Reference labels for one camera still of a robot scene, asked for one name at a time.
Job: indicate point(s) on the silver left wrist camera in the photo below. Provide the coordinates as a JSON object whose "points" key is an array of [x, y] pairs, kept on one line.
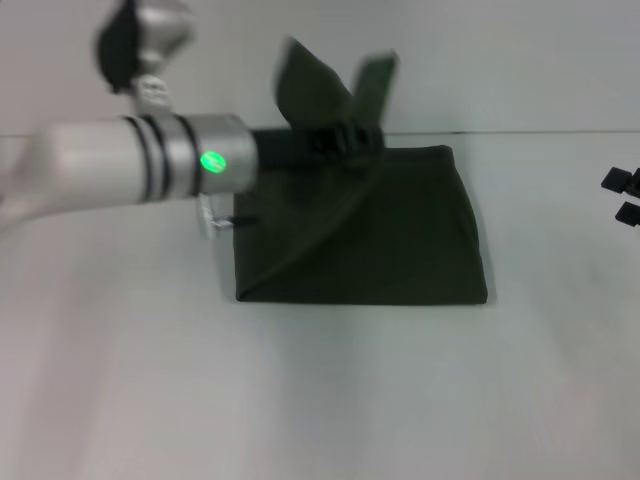
{"points": [[140, 45]]}

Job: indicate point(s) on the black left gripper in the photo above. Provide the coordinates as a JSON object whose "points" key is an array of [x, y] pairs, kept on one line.
{"points": [[285, 147]]}

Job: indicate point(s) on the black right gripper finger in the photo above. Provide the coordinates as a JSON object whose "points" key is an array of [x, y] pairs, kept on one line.
{"points": [[629, 213], [619, 179]]}

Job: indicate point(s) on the dark green t-shirt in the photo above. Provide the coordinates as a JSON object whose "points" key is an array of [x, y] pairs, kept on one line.
{"points": [[375, 225]]}

